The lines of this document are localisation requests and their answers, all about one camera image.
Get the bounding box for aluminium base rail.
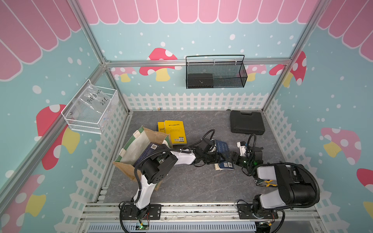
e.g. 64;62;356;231
78;201;324;233

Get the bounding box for black box in basket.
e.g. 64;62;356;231
186;73;214;89

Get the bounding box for yellow book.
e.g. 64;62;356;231
164;120;187;145

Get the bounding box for yellow handled pliers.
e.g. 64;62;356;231
254;179;277;187

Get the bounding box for white wire basket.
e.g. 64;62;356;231
61;80;119;135

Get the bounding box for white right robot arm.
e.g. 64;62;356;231
228;147;321;213

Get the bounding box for clear plastic bag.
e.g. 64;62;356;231
68;82;111;123

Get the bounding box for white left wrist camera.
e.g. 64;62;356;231
208;145;217;153

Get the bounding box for black wire mesh basket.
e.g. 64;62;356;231
185;54;248;89

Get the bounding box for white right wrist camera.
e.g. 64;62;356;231
237;141;247;157

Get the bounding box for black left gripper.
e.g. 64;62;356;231
201;151;225;165

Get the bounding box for black plastic tool case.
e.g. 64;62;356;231
230;110;265;136

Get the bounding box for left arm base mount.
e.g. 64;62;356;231
119;203;162;220

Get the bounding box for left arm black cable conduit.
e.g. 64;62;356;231
119;129;216;233

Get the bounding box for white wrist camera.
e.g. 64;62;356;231
237;141;247;157
208;145;217;153

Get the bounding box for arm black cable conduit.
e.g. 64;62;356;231
119;129;216;233
241;133;321;210

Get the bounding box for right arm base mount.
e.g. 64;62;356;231
236;199;278;220

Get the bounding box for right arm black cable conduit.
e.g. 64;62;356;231
241;133;321;210

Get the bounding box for green circuit board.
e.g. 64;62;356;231
135;223;149;231

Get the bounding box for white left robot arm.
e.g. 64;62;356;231
133;138;226;210

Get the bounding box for dark blue barcode book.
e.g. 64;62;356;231
133;142;160;167

